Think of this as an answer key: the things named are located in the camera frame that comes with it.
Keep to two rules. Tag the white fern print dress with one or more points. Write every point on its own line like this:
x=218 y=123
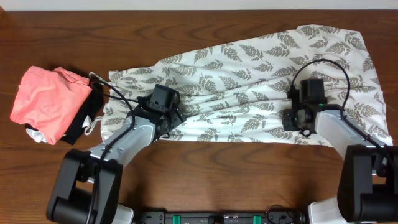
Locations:
x=236 y=92

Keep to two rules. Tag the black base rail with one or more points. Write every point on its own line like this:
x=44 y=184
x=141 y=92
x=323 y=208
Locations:
x=275 y=214

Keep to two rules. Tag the folded black garment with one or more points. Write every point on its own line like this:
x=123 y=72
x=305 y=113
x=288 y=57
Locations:
x=89 y=108

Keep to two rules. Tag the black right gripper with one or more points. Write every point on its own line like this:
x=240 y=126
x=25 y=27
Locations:
x=288 y=125

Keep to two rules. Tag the folded coral pink garment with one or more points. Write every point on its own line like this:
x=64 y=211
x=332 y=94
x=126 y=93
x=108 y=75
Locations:
x=49 y=100

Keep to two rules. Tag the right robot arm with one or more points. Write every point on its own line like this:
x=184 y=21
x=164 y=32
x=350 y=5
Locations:
x=367 y=192

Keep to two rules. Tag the white crumpled cloth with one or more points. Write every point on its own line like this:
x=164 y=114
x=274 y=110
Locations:
x=38 y=137

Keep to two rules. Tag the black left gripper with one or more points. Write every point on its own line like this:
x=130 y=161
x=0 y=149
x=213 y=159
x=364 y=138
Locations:
x=176 y=116

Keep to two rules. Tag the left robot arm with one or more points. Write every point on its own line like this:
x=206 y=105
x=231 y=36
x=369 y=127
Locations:
x=88 y=182

